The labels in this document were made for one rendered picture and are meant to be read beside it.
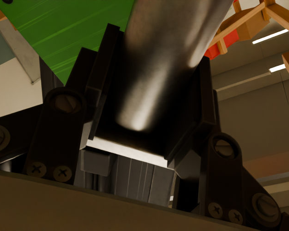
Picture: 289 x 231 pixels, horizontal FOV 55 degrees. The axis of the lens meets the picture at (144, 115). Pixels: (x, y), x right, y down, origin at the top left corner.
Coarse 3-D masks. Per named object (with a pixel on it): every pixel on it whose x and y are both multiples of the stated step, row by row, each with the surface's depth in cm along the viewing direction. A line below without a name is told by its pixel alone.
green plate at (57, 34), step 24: (0, 0) 22; (24, 0) 22; (48, 0) 22; (72, 0) 22; (96, 0) 22; (120, 0) 22; (24, 24) 24; (48, 24) 23; (72, 24) 23; (96, 24) 23; (120, 24) 23; (48, 48) 25; (72, 48) 25; (96, 48) 25
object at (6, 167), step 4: (8, 160) 7; (12, 160) 8; (16, 160) 8; (0, 164) 7; (4, 164) 7; (8, 164) 8; (12, 164) 8; (16, 164) 8; (0, 168) 7; (4, 168) 8; (8, 168) 8; (12, 168) 8
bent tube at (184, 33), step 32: (160, 0) 8; (192, 0) 8; (224, 0) 8; (128, 32) 9; (160, 32) 8; (192, 32) 8; (128, 64) 10; (160, 64) 9; (192, 64) 10; (128, 96) 10; (160, 96) 10; (128, 128) 12; (160, 128) 12; (160, 160) 12
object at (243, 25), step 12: (240, 12) 416; (252, 12) 368; (264, 12) 395; (228, 24) 384; (240, 24) 357; (252, 24) 386; (264, 24) 405; (216, 36) 334; (228, 36) 362; (240, 36) 393; (252, 36) 387; (216, 48) 350
